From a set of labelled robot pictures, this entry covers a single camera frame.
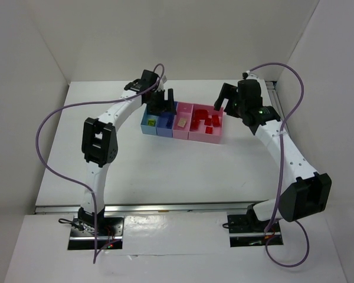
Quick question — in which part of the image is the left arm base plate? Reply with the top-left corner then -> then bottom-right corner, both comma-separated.
67,216 -> 124,251

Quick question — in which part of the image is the white lego brick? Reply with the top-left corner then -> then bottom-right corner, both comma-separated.
177,117 -> 187,128

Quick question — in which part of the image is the red rounded lego brick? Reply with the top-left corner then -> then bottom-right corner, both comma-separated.
194,109 -> 209,121

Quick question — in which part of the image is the lime green lego brick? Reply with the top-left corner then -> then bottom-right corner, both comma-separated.
147,119 -> 156,127

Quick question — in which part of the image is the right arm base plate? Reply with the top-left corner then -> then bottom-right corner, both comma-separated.
222,215 -> 283,248

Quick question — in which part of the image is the red long lego brick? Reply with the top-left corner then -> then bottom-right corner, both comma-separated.
205,127 -> 213,134

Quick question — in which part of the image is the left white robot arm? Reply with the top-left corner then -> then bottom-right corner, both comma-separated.
78,70 -> 175,232

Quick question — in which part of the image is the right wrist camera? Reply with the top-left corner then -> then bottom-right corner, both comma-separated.
242,70 -> 258,80

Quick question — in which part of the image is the light blue bin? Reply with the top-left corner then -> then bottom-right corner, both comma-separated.
140,106 -> 159,136

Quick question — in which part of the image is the small red lego brick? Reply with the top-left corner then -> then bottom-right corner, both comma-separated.
191,119 -> 201,131

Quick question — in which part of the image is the aluminium rail right side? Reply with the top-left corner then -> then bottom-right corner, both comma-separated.
265,80 -> 312,209

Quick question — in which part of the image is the aluminium rail front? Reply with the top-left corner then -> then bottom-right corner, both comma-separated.
34,201 -> 257,215

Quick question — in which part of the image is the small pink bin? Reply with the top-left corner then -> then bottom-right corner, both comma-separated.
172,102 -> 193,140

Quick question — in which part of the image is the aluminium rail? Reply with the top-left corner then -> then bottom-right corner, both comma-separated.
265,80 -> 312,209
34,201 -> 257,215

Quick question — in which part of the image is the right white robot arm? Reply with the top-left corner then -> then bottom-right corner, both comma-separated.
214,79 -> 332,222

